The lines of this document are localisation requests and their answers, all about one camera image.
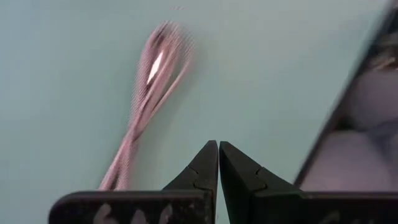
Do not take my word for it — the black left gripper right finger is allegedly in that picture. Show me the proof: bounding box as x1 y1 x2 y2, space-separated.
219 141 398 224

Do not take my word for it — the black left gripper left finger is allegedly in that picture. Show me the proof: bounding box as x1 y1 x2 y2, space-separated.
49 139 219 224

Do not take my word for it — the pink USB-C cable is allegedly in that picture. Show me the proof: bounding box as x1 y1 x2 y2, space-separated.
97 19 197 192

